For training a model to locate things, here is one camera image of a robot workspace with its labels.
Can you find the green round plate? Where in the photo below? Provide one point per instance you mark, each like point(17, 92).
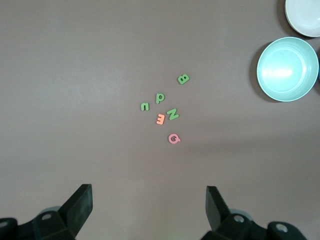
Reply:
point(287, 70)

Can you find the green foam letter u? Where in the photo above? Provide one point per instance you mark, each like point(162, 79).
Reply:
point(142, 107)

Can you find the beige round plate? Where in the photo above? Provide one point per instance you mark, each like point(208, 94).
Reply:
point(305, 17)

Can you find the green foam letter p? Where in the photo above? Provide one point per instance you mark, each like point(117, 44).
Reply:
point(158, 99)

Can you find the green foam letter B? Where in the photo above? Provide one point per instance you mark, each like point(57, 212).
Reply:
point(182, 79)

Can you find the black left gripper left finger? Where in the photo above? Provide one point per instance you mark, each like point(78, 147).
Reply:
point(72, 212)

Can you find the orange foam letter E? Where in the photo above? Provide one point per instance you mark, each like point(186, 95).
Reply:
point(160, 120)

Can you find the pink foam letter Q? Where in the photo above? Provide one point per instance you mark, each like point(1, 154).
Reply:
point(170, 138)

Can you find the green foam letter N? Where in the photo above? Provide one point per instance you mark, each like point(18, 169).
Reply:
point(172, 114)

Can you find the brown table cover mat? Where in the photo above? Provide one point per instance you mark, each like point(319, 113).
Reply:
point(75, 75)

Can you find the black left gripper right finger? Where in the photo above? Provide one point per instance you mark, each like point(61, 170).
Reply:
point(220, 217)

